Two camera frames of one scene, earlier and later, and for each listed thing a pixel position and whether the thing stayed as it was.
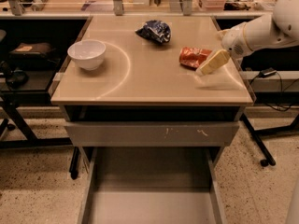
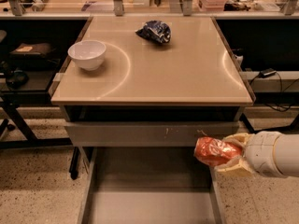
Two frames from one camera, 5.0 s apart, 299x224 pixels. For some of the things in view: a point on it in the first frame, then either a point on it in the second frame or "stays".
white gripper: [234, 42] → [261, 153]
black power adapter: [266, 73] stays
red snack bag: [192, 57] → [213, 151]
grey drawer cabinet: [151, 131] stays
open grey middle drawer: [151, 186] stays
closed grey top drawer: [155, 133] stays
